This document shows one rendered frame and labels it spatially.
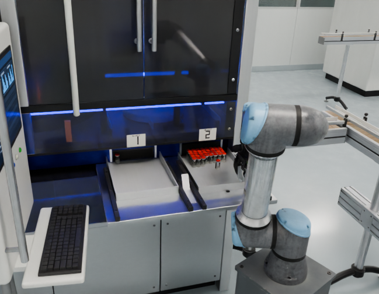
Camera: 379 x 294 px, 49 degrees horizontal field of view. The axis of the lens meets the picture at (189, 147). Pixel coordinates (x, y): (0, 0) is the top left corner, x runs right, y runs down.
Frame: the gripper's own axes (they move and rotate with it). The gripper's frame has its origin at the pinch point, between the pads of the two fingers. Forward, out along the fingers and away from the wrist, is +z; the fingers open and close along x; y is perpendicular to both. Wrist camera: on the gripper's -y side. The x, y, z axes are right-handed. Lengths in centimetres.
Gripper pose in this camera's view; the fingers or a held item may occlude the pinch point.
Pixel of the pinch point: (242, 179)
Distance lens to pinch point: 180.0
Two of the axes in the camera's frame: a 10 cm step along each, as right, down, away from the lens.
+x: 9.6, -0.9, 2.8
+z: -0.4, 9.0, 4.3
